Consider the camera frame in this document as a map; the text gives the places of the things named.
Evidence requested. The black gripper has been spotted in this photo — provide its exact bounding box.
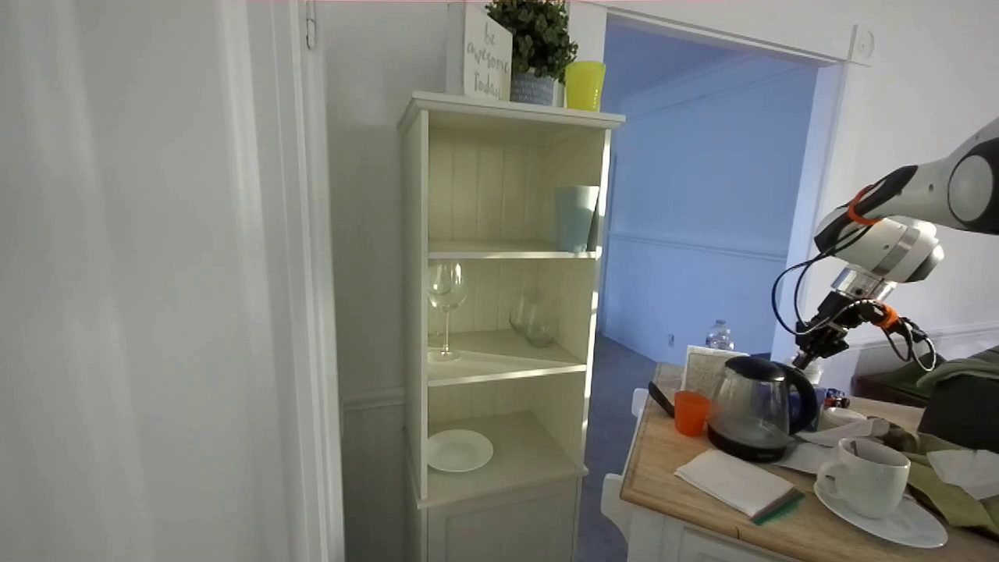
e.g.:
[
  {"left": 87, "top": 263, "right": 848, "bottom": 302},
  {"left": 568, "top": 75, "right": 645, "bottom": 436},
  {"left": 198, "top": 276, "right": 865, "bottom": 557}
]
[{"left": 791, "top": 290, "right": 870, "bottom": 375}]

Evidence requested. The silver electric kettle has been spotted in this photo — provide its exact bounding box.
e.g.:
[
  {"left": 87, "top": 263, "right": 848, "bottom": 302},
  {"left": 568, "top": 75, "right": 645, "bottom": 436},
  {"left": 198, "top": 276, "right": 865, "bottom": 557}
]
[{"left": 704, "top": 353, "right": 824, "bottom": 466}]

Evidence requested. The white bag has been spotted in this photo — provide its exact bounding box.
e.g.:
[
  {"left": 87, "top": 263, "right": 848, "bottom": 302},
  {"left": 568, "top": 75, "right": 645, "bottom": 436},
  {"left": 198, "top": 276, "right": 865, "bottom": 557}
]
[{"left": 680, "top": 342, "right": 749, "bottom": 400}]

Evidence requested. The white mug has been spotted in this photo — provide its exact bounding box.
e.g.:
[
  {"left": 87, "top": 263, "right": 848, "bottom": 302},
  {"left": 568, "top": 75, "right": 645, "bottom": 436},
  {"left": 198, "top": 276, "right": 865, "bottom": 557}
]
[{"left": 814, "top": 435, "right": 913, "bottom": 520}]

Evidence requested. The orange cup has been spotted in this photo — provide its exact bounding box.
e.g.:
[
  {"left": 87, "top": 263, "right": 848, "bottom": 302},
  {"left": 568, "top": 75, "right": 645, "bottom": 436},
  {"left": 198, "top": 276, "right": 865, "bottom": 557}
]
[{"left": 672, "top": 387, "right": 715, "bottom": 440}]

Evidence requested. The white notebook green edge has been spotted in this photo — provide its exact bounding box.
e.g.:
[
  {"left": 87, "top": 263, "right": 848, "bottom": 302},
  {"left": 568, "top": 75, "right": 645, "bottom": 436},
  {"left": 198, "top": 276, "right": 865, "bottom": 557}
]
[{"left": 672, "top": 446, "right": 804, "bottom": 529}]

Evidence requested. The dark green bag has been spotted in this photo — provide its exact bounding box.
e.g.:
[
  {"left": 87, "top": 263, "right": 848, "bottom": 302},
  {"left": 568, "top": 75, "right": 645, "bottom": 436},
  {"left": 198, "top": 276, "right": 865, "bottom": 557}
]
[{"left": 913, "top": 346, "right": 999, "bottom": 454}]

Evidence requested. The dark flat box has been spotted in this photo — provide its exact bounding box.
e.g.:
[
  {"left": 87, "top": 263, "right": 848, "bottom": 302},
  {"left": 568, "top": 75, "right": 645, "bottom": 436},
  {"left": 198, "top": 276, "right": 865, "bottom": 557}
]
[{"left": 645, "top": 375, "right": 680, "bottom": 421}]

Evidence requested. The white saucer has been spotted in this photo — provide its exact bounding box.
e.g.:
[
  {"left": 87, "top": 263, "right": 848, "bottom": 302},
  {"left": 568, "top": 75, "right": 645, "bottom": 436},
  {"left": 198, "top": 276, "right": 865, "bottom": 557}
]
[{"left": 811, "top": 476, "right": 952, "bottom": 552}]

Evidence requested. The olive green cloth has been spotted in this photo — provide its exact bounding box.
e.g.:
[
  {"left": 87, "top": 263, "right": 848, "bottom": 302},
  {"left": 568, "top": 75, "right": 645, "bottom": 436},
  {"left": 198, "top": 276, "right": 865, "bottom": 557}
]
[{"left": 884, "top": 419, "right": 999, "bottom": 541}]

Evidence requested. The teal cup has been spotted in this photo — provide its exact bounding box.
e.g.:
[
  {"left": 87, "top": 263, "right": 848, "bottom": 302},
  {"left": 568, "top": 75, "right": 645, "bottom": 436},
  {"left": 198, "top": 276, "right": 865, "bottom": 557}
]
[{"left": 553, "top": 180, "right": 604, "bottom": 255}]

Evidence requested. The short clear glass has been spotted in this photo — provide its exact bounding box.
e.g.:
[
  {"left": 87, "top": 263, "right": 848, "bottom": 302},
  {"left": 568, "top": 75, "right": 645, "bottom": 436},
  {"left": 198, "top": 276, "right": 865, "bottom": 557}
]
[{"left": 506, "top": 293, "right": 554, "bottom": 349}]

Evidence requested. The yellow cup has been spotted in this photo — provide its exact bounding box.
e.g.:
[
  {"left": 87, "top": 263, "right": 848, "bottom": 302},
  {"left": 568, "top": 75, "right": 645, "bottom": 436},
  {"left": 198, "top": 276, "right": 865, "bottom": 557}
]
[{"left": 561, "top": 60, "right": 610, "bottom": 116}]

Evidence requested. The white plate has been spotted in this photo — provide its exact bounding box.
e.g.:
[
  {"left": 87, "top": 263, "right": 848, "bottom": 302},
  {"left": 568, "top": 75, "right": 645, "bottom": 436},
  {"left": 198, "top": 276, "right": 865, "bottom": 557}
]
[{"left": 424, "top": 426, "right": 497, "bottom": 478}]

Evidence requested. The clear wine glass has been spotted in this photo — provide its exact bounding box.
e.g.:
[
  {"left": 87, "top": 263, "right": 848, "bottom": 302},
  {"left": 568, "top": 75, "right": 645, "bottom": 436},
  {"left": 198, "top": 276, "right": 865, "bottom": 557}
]
[{"left": 424, "top": 258, "right": 467, "bottom": 365}]

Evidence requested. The white shelf cabinet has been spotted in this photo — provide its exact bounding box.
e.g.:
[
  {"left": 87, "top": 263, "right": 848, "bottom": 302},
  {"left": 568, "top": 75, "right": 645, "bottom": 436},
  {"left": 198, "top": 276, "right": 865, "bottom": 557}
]
[{"left": 395, "top": 89, "right": 626, "bottom": 562}]

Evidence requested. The green potted plant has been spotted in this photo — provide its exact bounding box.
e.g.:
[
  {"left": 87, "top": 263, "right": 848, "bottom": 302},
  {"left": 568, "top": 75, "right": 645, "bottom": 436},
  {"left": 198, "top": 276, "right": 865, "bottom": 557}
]
[{"left": 483, "top": 0, "right": 582, "bottom": 110}]

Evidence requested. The white lettered sign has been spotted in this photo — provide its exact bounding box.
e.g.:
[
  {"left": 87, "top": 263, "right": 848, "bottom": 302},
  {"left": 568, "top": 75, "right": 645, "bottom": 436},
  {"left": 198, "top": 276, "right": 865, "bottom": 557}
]
[{"left": 460, "top": 2, "right": 516, "bottom": 106}]

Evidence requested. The white panel door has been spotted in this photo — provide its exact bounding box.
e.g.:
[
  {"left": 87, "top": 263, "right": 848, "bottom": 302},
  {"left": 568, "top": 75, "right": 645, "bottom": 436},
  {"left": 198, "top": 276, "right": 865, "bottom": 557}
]
[{"left": 0, "top": 0, "right": 345, "bottom": 562}]

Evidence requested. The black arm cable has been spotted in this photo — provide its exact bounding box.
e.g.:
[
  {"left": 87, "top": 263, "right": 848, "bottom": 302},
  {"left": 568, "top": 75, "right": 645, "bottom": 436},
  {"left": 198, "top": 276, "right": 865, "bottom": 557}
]
[{"left": 767, "top": 255, "right": 945, "bottom": 375}]

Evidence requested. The white door frame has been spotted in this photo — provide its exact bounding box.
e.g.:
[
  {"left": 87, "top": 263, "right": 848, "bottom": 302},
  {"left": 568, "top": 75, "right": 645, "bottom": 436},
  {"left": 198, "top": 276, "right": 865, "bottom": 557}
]
[{"left": 574, "top": 0, "right": 881, "bottom": 367}]

